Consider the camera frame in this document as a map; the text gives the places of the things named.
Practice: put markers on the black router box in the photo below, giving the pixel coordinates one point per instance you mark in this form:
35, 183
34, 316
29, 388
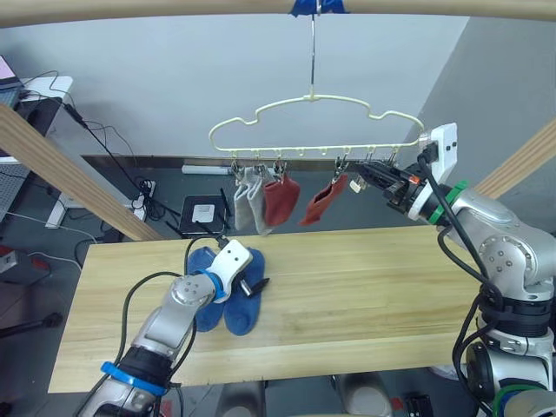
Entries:
202, 213

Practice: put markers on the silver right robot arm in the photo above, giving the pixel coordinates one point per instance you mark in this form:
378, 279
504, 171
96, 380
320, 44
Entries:
508, 249

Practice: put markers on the metal hanger hook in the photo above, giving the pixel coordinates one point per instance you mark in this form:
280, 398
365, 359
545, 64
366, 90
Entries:
313, 48

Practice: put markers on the white side table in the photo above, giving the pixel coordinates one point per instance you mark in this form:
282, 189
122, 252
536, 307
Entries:
43, 89

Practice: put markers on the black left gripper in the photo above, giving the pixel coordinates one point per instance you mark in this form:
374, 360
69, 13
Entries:
238, 280

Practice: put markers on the small red floor object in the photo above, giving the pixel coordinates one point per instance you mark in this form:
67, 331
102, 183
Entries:
40, 262

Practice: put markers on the wooden crossbeam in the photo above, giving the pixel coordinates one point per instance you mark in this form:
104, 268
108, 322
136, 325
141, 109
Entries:
130, 12

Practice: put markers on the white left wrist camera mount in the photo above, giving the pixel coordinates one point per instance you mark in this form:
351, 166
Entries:
232, 260

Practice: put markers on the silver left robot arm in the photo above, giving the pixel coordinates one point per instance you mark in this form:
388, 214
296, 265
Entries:
184, 295

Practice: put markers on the black tripod leg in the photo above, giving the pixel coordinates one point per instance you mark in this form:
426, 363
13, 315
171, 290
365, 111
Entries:
32, 325

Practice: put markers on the blue tape strip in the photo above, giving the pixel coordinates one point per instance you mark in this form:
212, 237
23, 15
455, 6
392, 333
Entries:
306, 6

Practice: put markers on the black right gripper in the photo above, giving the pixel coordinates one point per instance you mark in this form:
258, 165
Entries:
401, 191

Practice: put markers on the metal hanger clip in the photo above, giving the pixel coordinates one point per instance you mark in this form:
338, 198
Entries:
236, 168
368, 158
339, 167
260, 167
280, 167
393, 156

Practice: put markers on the small black box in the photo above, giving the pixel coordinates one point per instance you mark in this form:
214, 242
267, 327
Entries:
418, 405

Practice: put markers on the wooden slanted frame post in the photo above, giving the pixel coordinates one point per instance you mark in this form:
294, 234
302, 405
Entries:
519, 160
69, 176

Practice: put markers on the cream plastic clip hanger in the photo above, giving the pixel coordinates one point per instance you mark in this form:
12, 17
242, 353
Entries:
319, 101

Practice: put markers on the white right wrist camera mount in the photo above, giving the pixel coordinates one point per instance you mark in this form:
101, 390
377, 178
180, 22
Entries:
445, 145

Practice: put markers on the laptop computer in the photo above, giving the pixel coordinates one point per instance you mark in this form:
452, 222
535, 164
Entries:
8, 80

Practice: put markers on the grey sock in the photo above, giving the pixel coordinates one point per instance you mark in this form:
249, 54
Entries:
260, 200
242, 206

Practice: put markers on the blue sock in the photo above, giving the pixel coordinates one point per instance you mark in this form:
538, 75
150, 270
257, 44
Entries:
245, 310
200, 260

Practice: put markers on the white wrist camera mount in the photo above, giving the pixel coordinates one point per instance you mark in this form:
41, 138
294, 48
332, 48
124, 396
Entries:
445, 145
232, 260

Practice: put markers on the red sock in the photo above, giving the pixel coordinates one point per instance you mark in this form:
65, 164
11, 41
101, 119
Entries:
321, 202
281, 200

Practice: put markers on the small white tag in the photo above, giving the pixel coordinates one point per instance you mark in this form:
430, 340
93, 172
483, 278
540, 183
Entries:
357, 184

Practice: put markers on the white wall trunking strip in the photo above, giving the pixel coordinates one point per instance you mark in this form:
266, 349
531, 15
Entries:
204, 169

